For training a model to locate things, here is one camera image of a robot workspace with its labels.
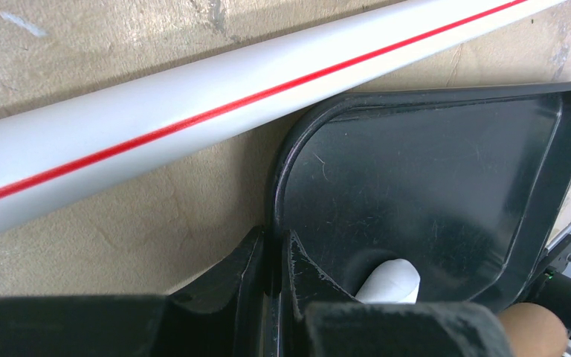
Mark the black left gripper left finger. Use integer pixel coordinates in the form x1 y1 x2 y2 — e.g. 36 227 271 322
0 227 264 356

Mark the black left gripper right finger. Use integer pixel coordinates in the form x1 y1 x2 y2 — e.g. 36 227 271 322
280 231 512 356

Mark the white dough ball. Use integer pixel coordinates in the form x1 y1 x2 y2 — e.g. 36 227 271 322
355 259 421 304

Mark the black baking tray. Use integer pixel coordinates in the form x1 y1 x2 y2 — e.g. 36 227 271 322
265 80 571 316

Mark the wooden double-ended rolling pin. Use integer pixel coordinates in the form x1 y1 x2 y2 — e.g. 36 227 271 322
497 303 569 357

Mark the white PVC pipe frame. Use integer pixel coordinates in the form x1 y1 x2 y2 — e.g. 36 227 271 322
0 1 552 233

